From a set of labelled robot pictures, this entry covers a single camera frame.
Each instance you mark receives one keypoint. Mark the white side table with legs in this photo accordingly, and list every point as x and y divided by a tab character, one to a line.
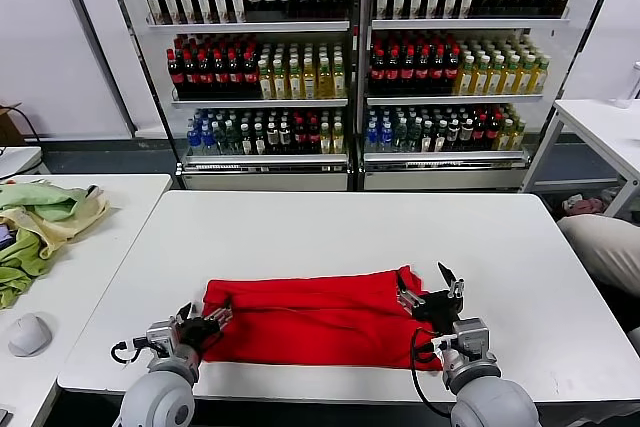
600	127

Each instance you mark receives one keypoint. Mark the brown cardboard box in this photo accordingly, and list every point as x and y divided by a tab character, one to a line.
7	124

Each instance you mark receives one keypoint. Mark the light green garment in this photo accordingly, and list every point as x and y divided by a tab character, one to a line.
45	199

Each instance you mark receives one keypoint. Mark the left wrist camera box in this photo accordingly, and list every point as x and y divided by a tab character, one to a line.
160	338

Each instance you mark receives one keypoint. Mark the small dark drink bottle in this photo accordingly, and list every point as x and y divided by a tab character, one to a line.
427	137
273	139
286	139
453	137
440	137
246	139
260	139
466	137

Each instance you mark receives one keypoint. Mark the cream yellow garment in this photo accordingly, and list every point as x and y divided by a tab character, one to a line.
75	227

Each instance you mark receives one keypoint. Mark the black flat device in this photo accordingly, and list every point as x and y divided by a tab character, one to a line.
4	416

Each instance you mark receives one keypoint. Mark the green tinted water bottle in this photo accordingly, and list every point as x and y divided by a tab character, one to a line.
220	139
415	137
401	137
232	139

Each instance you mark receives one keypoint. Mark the blue label water bottle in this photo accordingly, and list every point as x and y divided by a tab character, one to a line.
206	139
192	139
386	137
372	137

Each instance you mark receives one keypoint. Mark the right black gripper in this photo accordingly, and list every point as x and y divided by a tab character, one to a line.
440	312

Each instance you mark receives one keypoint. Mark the small red cap cola bottle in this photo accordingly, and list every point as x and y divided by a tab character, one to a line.
300	139
480	137
494	137
314	139

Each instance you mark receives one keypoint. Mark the lime green garment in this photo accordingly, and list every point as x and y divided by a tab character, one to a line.
20	262

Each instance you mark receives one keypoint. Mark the beige trousered leg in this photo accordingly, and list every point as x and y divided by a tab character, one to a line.
632	337
605	247

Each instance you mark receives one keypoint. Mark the small yellow juice bottle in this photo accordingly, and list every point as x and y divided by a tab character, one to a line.
520	137
339	139
326	139
507	137

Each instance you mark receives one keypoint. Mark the grey computer mouse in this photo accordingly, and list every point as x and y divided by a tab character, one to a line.
30	334

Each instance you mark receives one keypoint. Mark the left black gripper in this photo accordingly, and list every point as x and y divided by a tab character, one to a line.
197	334

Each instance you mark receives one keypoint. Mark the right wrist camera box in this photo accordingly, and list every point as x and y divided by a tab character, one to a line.
471	336

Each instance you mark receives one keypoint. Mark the glass door beverage cooler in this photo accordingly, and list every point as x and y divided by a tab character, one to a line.
260	25
470	24

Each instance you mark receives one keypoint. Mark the red t-shirt with bear print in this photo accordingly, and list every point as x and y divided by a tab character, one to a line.
325	332

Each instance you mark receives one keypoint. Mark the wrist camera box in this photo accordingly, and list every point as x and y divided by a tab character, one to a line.
471	336
160	338

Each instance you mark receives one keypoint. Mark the pink cloth pile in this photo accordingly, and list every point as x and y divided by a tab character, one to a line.
585	204

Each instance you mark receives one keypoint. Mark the small white desk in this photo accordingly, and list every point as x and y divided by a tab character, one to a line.
17	159

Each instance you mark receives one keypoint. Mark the smartphone with purple screen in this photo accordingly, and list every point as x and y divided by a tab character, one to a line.
4	236

